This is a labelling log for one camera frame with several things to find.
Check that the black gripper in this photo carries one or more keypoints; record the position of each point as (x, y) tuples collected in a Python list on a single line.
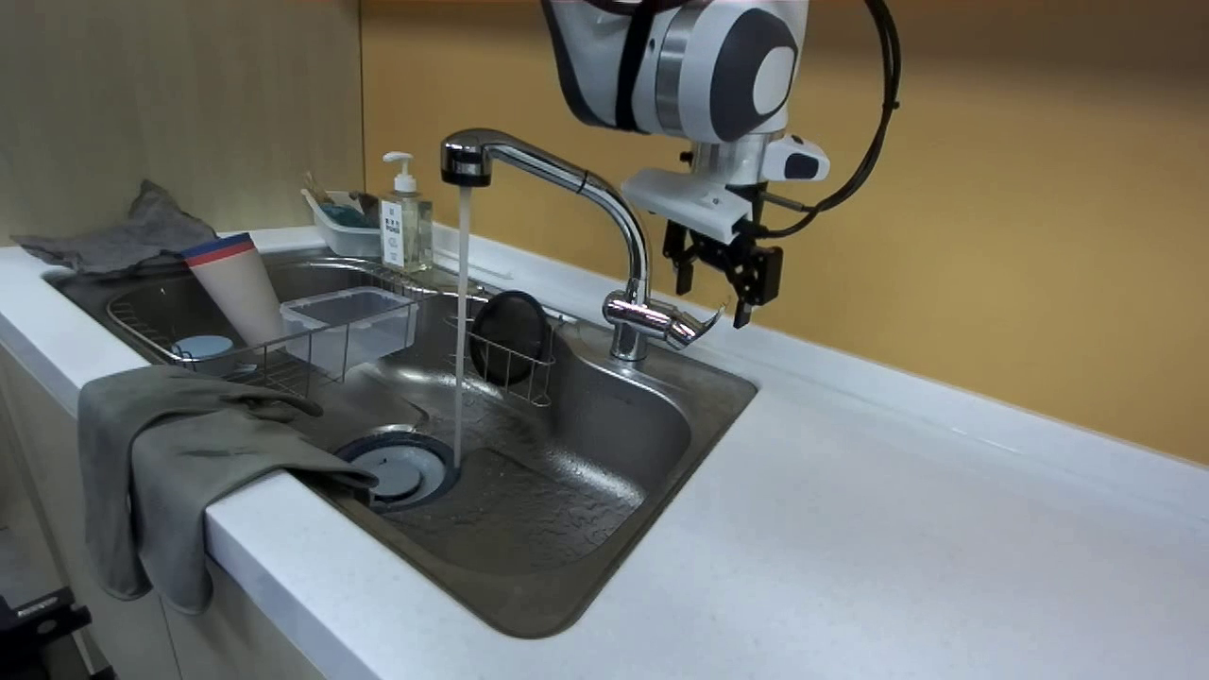
[(740, 258)]

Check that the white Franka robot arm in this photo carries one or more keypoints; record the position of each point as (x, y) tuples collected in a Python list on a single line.
[(685, 60)]

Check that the chrome sink faucet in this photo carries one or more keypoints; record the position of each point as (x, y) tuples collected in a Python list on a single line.
[(591, 195)]

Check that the black round sponge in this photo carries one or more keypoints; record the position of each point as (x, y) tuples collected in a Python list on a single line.
[(507, 331)]

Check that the stainless steel sink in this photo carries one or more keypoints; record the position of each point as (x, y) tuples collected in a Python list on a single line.
[(553, 477)]

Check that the clear soap pump bottle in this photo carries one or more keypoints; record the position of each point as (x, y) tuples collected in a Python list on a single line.
[(402, 229)]

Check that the clear plastic container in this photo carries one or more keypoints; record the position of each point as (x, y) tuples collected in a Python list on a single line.
[(359, 326)]

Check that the round sink drain strainer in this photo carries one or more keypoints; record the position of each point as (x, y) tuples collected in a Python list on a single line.
[(402, 470)]

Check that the white soap dish tray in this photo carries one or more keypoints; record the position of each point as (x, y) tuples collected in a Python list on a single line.
[(338, 225)]

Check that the white tube with red band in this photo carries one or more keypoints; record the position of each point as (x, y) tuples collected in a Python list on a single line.
[(235, 289)]

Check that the small blue round lid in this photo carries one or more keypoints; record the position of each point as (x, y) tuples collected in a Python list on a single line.
[(203, 344)]

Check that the grey cloth with folded corner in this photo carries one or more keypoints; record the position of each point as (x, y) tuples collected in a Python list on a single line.
[(163, 456)]

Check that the crumpled grey cloth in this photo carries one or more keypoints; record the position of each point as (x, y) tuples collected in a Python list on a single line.
[(133, 239)]

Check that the black object on floor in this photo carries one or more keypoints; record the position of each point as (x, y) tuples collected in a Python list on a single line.
[(41, 636)]

